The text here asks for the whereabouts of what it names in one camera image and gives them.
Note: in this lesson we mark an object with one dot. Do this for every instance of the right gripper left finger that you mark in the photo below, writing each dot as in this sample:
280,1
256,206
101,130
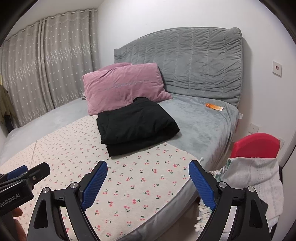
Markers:
47,222

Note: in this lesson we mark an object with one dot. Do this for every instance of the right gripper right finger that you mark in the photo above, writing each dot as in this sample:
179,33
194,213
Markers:
249,223

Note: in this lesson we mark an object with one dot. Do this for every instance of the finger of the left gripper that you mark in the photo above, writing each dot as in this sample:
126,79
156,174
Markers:
17,172
36,174

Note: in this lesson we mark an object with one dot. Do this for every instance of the black coat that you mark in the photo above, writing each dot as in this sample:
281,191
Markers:
139,125

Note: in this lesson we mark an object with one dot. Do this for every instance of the person's left hand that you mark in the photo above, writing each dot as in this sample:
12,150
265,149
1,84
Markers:
19,229

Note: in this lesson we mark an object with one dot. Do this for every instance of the white tasselled cloth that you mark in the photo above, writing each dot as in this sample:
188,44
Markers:
262,174

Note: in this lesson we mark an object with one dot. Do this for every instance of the olive green hanging jacket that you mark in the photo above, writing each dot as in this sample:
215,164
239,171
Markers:
7,110

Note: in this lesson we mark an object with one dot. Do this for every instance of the red plastic chair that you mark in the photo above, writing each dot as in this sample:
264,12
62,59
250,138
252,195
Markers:
257,145

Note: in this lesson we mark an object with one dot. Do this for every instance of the grey dotted curtain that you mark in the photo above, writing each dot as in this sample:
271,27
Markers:
42,65

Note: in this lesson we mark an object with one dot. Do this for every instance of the orange tube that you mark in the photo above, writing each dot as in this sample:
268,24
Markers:
214,107

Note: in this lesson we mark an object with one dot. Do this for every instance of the pink velvet pillow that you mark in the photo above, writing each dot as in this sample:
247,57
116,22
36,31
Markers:
117,85

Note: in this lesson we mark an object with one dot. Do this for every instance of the grey quilted headboard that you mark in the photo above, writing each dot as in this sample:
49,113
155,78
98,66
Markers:
194,61

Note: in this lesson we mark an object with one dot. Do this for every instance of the lower white wall socket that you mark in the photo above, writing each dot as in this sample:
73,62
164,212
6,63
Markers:
253,128

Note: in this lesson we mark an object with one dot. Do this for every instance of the white wall socket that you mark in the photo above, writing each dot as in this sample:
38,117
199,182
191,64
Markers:
277,69
253,128

